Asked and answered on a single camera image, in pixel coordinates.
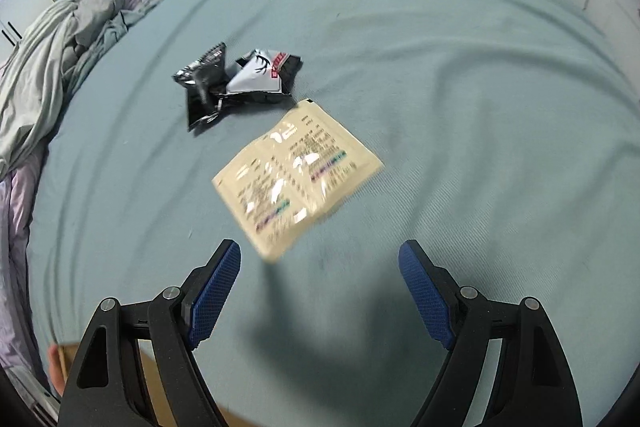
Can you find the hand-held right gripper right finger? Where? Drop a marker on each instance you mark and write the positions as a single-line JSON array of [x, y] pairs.
[[427, 297]]

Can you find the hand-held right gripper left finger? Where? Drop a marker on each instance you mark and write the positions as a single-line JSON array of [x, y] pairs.
[[215, 297]]

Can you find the brown cardboard box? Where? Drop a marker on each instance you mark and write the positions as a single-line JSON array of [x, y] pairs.
[[147, 387]]

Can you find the large beige snack bag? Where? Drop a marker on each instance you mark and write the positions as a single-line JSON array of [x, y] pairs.
[[295, 177]]

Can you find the antler print snack packet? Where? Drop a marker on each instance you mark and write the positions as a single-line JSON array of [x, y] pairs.
[[255, 77]]

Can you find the person's left hand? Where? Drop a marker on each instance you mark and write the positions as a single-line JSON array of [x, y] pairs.
[[56, 372]]

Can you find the lilac printed blanket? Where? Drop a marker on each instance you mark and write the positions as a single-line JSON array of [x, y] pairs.
[[15, 257]]

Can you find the crumpled grey duvet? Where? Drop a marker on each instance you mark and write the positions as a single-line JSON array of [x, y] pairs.
[[50, 57]]

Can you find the white wardrobe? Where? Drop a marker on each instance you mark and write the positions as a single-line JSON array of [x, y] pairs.
[[22, 2]]

